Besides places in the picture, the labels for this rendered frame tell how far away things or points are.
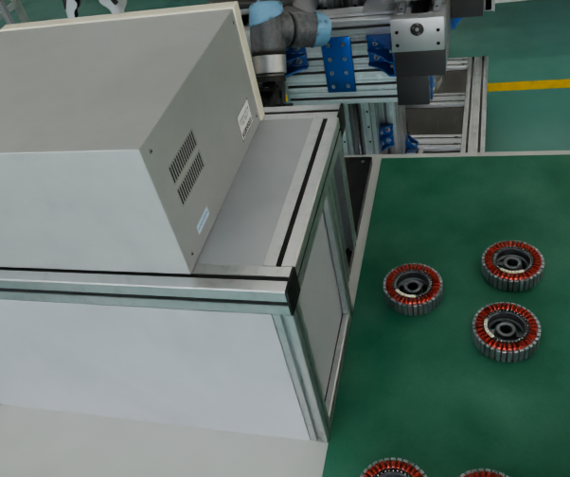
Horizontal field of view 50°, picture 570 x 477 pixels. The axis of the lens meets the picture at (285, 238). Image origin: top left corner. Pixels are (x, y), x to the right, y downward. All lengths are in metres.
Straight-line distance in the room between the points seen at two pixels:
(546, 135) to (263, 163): 2.12
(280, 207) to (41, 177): 0.32
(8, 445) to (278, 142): 0.73
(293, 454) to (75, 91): 0.65
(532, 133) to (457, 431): 2.09
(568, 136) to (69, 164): 2.47
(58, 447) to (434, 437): 0.65
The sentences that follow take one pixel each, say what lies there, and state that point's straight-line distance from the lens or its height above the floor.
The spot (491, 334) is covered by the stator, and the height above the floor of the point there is 0.79.
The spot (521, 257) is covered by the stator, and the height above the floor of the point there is 0.77.
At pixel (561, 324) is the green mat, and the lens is 1.19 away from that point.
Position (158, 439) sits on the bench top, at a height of 0.75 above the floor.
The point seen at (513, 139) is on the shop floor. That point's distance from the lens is 2.93.
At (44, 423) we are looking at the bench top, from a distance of 1.26.
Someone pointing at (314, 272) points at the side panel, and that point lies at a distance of 0.94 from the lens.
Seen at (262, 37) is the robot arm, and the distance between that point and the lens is 1.36.
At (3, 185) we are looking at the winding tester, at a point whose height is 1.27.
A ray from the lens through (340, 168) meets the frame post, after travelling 1.15.
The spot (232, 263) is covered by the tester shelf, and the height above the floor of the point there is 1.11.
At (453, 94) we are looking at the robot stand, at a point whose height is 0.23.
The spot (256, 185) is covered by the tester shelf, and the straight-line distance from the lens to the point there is 0.93.
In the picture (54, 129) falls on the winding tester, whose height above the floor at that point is 1.32.
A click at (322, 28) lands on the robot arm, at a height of 1.09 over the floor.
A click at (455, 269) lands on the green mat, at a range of 1.26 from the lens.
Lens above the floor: 1.66
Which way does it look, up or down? 41 degrees down
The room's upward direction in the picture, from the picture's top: 14 degrees counter-clockwise
